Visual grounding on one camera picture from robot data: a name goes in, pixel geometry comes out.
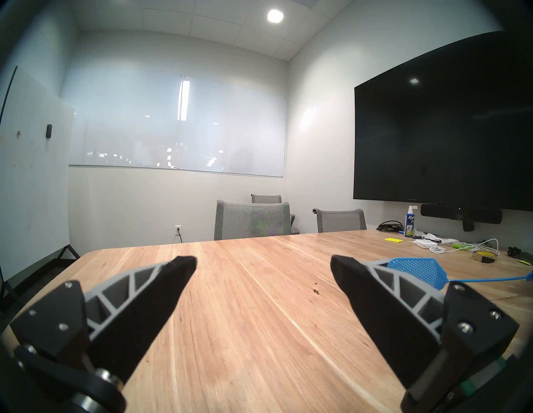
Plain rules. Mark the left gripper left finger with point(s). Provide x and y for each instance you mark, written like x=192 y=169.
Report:
x=133 y=320

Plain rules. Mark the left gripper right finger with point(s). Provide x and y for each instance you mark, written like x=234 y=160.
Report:
x=387 y=324

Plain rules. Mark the blue plastic fly swatter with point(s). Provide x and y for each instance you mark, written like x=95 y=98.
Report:
x=420 y=269

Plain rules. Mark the silver table power outlet box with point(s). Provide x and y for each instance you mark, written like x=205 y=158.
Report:
x=383 y=262

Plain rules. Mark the yellow sticky note pad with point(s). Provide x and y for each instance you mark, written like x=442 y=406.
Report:
x=394 y=240

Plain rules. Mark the white power adapter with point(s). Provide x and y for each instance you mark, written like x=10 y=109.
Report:
x=422 y=245

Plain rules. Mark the black marker pen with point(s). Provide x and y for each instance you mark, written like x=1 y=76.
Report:
x=433 y=239

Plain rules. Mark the whiteboard cleaner spray bottle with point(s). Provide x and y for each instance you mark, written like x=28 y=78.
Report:
x=410 y=225

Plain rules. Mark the white plastic bag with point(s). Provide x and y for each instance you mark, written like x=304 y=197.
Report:
x=449 y=240

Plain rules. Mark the grey mesh chair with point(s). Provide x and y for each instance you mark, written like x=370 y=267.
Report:
x=250 y=220
x=339 y=220

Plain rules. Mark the black yellow tape roll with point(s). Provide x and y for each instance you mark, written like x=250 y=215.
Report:
x=485 y=259

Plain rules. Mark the black video soundbar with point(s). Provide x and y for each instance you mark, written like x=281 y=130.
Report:
x=441 y=211

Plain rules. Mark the small black clip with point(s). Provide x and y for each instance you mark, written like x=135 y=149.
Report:
x=514 y=252

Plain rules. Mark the white mobile whiteboard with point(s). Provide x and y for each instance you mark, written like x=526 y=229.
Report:
x=33 y=187

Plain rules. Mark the grey office chair with armrests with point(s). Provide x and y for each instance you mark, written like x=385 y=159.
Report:
x=266 y=198

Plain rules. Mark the round ceiling light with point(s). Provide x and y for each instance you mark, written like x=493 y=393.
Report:
x=275 y=16

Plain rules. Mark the black wall television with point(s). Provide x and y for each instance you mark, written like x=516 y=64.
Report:
x=437 y=137

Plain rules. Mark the large wall glass whiteboard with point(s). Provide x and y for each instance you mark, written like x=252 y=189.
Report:
x=166 y=125

